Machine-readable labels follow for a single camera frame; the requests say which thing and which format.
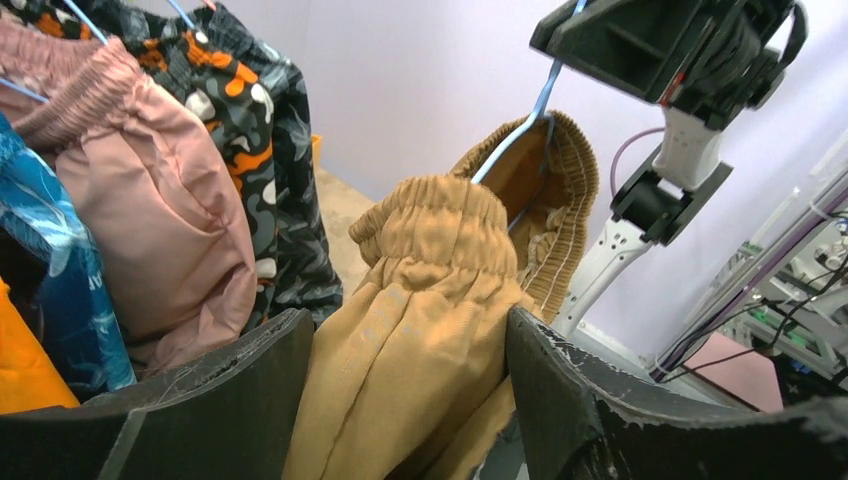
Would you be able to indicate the blue hanger under pink shorts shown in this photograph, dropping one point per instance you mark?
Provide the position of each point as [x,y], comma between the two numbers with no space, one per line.
[95,33]

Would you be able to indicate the blue hanger under patterned shorts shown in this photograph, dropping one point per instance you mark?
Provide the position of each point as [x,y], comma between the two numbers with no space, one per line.
[189,16]

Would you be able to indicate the light blue wire hanger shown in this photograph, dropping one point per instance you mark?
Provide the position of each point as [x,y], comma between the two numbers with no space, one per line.
[538,112]

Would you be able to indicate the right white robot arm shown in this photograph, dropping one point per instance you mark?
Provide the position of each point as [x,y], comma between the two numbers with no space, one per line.
[651,208]

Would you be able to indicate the tan brown shorts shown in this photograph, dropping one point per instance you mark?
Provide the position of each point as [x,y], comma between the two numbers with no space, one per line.
[408,378]

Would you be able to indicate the dark grey patterned shorts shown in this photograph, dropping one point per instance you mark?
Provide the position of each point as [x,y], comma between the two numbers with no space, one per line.
[306,277]

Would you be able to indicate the blue patterned shorts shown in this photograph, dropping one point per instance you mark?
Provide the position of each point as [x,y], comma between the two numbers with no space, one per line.
[81,334]

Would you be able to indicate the orange black patterned shorts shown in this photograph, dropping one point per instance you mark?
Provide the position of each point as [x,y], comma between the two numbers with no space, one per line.
[225,94]

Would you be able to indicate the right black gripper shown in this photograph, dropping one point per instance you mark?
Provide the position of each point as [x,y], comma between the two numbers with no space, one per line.
[707,59]

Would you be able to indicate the pink shorts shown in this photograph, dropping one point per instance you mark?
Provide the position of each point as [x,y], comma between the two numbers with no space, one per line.
[148,181]

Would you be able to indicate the cream orange drawer box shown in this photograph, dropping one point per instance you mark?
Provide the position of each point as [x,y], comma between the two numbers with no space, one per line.
[317,144]

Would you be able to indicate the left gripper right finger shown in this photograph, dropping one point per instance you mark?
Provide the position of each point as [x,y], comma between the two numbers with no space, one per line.
[583,418]

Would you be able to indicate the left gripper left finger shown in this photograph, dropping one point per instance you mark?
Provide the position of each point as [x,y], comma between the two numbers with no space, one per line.
[228,414]

